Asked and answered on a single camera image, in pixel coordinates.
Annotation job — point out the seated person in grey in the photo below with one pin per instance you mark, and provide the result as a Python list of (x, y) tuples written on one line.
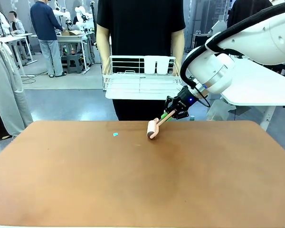
[(16, 25)]

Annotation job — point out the black panel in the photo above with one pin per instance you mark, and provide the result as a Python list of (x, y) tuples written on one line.
[(200, 40)]

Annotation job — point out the white angular machine part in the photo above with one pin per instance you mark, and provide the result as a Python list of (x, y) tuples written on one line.
[(218, 27)]

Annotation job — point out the clear plastic bag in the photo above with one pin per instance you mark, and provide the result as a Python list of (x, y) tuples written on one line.
[(219, 110)]

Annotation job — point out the pink lint roller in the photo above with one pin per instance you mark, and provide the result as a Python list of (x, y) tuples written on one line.
[(152, 129)]

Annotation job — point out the white side table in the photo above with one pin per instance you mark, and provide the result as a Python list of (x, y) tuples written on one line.
[(256, 90)]

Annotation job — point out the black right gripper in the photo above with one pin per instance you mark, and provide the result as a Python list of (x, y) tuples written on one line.
[(185, 99)]

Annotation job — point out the person's left hand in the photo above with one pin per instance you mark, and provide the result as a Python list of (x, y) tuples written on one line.
[(177, 69)]

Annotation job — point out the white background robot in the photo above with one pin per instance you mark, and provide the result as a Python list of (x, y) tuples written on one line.
[(83, 16)]

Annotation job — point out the white workshop desk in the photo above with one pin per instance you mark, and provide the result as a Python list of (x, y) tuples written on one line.
[(72, 38)]

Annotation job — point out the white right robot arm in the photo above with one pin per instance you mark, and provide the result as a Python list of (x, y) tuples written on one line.
[(251, 38)]

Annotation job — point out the small green bottle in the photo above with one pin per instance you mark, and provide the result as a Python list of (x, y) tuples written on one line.
[(192, 118)]

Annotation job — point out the person's left forearm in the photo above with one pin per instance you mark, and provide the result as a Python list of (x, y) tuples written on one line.
[(178, 47)]

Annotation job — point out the grey plastic step stool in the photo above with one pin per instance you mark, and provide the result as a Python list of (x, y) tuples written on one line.
[(74, 63)]

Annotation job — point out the bystander in black clothes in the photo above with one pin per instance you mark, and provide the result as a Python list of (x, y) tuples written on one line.
[(247, 12)]

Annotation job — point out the person's right forearm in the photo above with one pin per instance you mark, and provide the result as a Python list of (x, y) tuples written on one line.
[(103, 45)]

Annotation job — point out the open cardboard box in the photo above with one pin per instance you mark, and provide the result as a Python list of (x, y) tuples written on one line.
[(71, 33)]

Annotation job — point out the white plastic cup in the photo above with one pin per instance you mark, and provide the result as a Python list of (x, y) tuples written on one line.
[(150, 65), (162, 65)]

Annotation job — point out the hanging grey trousers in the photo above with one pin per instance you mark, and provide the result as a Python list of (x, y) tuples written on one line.
[(7, 90)]

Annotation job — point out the white narrow desk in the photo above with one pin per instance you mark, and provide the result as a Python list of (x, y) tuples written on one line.
[(16, 39)]

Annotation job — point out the man in navy shirt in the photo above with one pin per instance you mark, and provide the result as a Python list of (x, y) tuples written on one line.
[(46, 26)]

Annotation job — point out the person's right hand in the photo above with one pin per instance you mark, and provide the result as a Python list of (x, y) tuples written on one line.
[(107, 69)]

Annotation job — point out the person in black t-shirt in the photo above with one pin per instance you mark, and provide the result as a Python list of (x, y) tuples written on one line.
[(140, 23)]

